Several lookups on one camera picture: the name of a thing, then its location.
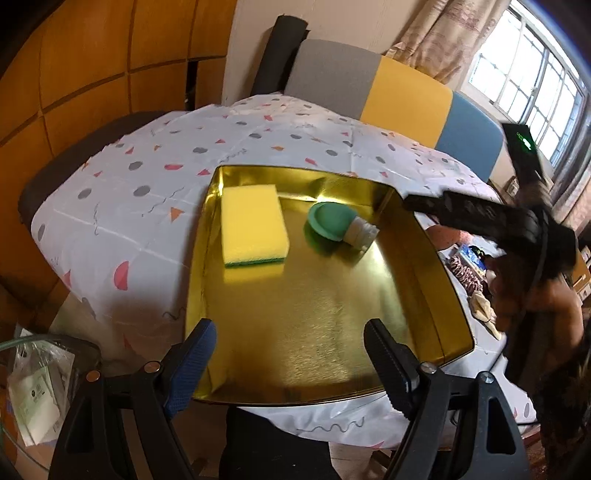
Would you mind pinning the green silicone bottle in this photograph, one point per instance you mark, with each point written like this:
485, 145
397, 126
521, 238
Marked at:
334, 224

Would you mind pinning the printed white tablecloth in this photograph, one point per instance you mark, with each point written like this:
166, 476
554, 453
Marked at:
138, 194

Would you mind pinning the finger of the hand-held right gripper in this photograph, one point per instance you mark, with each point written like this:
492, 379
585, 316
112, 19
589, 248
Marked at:
466, 210

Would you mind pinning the black rolled mat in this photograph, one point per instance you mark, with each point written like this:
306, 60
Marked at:
277, 55

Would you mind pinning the beige patterned curtain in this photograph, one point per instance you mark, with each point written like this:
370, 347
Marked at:
443, 41

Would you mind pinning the gold tray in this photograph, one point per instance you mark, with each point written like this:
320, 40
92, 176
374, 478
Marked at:
323, 295

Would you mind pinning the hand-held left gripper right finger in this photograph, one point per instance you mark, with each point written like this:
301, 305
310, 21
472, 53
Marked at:
392, 369

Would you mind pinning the white paper packets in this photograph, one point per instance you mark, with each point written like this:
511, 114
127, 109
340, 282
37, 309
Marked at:
37, 392

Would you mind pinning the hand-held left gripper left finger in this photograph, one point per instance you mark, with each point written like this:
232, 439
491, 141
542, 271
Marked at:
189, 369

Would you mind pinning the black braided beaded hairpiece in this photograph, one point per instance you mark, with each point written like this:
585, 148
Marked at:
466, 274

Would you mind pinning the blue tissue pack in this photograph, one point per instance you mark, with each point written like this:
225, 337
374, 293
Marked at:
468, 253

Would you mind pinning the orange wooden wardrobe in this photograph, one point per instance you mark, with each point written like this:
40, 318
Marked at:
92, 64

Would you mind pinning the person's right hand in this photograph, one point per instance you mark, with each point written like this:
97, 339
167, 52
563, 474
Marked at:
561, 318

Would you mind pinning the glass side table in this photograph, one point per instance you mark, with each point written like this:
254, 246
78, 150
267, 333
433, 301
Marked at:
41, 406

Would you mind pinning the cream cloth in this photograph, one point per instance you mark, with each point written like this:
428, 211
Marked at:
484, 310

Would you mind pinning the window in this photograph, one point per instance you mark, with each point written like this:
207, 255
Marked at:
531, 78

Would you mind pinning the yellow sponge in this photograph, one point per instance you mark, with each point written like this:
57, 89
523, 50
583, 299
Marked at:
251, 226

